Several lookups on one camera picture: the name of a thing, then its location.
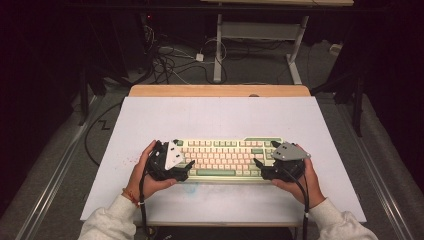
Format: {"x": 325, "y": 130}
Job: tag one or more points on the white metal desk frame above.
{"x": 218, "y": 50}

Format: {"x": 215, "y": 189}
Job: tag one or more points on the black metal stand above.
{"x": 358, "y": 106}
{"x": 84, "y": 100}

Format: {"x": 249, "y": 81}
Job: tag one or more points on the white board table cover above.
{"x": 216, "y": 116}

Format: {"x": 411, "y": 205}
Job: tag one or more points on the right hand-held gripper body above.
{"x": 290, "y": 153}

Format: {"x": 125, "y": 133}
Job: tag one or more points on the metal floor rail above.
{"x": 56, "y": 173}
{"x": 376, "y": 176}

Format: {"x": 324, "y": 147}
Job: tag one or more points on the white power adapter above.
{"x": 199, "y": 57}

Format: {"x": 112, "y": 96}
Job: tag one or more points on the small white box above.
{"x": 335, "y": 49}

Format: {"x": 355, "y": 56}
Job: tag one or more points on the person's right hand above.
{"x": 308, "y": 186}

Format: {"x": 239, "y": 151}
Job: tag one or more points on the person's left hand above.
{"x": 146, "y": 185}

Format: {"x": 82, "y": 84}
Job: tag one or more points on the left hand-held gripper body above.
{"x": 171, "y": 156}

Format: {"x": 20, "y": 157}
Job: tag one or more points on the cream green pink keyboard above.
{"x": 230, "y": 156}

